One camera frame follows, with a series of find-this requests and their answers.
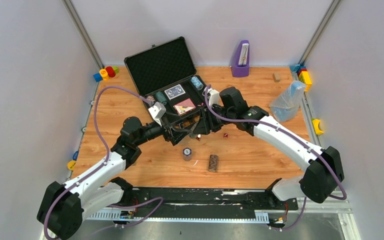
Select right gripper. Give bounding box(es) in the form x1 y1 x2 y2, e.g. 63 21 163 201
194 103 236 135

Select green blue chip stack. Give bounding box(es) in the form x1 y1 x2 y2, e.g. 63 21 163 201
155 91 168 105

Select tan blue chip stack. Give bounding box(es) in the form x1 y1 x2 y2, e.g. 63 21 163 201
146 95 156 103

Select light blue chip stack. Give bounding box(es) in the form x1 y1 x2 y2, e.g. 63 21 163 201
190 76 204 91

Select black poker case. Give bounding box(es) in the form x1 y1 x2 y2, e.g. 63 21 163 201
124 36 207 129

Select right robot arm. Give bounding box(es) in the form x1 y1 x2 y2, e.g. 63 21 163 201
193 85 347 209

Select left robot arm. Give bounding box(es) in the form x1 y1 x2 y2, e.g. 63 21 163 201
36 116 193 240

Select upright chip stack left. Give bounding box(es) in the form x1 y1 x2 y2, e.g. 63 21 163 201
182 147 193 162

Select red card deck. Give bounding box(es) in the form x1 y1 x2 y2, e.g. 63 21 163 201
173 98 196 116

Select brown chip stack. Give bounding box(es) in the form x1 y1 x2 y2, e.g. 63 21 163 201
207 154 219 173

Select blue card deck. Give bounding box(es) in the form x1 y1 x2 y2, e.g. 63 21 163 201
164 84 186 100

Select purple metronome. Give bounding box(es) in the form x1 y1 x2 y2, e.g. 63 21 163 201
230 40 250 78

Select red cylinder block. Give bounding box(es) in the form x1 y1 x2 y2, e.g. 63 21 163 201
105 66 116 78

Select green cylinder block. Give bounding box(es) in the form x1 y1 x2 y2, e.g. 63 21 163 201
112 66 120 74

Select yellow cylinder block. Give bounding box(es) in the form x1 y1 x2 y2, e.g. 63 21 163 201
99 68 110 81

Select clear plastic bag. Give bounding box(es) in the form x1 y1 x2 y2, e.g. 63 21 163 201
269 80 307 123

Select small wooden block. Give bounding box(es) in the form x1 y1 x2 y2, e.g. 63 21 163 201
272 72 281 83

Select yellow round disc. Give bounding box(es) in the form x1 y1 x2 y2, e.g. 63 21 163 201
66 160 77 171

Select yellow curved block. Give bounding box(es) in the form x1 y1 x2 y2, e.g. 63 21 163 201
312 118 324 136

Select yellow lego block stack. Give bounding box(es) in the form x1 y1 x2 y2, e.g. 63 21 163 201
296 66 312 92

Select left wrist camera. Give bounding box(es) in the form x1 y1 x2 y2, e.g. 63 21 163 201
148 102 167 127

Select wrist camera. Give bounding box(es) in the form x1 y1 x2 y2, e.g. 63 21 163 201
148 102 167 127
207 88 220 107

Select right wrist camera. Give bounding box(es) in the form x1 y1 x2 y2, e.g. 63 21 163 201
207 88 220 107

